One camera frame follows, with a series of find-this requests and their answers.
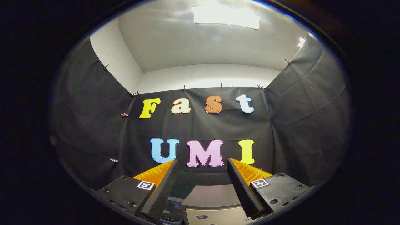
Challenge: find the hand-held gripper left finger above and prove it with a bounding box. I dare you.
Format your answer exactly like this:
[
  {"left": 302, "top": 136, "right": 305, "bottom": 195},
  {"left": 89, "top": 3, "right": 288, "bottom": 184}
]
[{"left": 94, "top": 159, "right": 178, "bottom": 221}]

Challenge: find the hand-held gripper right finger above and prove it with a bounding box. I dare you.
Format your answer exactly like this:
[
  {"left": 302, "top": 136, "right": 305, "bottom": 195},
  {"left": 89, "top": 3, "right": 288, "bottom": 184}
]
[{"left": 227, "top": 158, "right": 313, "bottom": 219}]

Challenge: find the small washing machine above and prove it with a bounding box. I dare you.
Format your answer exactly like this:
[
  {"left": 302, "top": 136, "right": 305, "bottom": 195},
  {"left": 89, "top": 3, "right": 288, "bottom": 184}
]
[{"left": 161, "top": 197, "right": 185, "bottom": 224}]

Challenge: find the black backdrop cloth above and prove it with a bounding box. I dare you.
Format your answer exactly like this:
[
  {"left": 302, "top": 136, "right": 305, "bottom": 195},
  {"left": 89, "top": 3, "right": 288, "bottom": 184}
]
[{"left": 49, "top": 33, "right": 350, "bottom": 191}]

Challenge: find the large ceiling light panel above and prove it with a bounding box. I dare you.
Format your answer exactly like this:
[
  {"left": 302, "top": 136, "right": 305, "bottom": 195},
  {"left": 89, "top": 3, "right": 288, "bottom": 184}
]
[{"left": 192, "top": 5, "right": 260, "bottom": 31}]

